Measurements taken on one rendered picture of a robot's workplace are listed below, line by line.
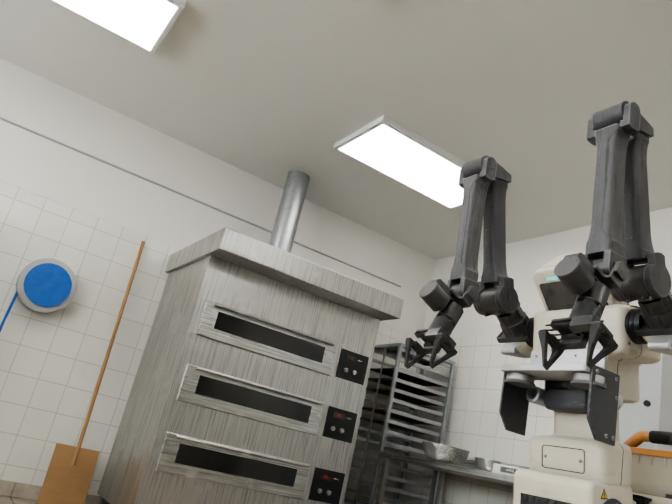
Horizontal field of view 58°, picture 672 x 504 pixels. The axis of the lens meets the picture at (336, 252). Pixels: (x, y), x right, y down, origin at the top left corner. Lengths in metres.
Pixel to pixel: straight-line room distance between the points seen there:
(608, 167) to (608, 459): 0.65
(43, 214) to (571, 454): 4.31
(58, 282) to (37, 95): 1.49
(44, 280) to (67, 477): 1.39
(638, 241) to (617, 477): 0.53
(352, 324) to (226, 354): 1.07
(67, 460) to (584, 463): 3.85
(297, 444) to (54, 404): 1.81
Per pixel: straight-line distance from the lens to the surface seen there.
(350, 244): 6.13
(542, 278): 1.72
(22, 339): 5.03
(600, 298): 1.35
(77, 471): 4.86
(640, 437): 2.08
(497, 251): 1.79
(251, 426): 4.41
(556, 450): 1.64
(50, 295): 4.92
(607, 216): 1.44
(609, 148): 1.52
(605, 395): 1.54
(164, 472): 4.20
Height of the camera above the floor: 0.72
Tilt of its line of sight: 18 degrees up
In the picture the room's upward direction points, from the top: 13 degrees clockwise
